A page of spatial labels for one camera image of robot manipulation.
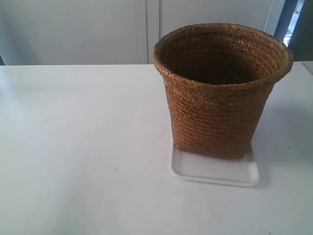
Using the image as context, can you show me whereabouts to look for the white square plastic tray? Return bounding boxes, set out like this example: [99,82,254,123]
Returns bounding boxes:
[169,144,261,187]

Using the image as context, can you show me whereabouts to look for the brown woven wicker basket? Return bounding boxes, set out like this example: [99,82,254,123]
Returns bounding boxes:
[153,23,293,160]

